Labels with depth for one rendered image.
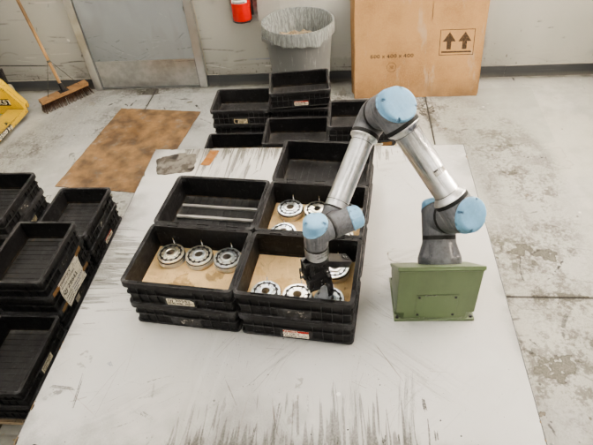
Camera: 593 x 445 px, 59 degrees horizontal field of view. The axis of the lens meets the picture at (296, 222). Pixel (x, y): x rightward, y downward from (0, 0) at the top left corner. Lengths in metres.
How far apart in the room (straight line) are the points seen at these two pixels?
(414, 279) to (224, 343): 0.69
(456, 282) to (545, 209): 1.86
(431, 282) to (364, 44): 2.97
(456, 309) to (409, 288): 0.21
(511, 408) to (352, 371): 0.49
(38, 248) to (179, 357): 1.22
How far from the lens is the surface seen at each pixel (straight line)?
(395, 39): 4.46
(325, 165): 2.35
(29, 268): 2.79
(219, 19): 4.71
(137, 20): 4.89
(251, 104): 3.79
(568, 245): 3.37
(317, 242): 1.53
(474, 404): 1.77
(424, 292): 1.80
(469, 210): 1.72
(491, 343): 1.91
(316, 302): 1.66
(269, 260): 1.93
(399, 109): 1.64
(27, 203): 3.18
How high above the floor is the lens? 2.22
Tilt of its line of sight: 42 degrees down
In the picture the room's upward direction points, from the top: 6 degrees counter-clockwise
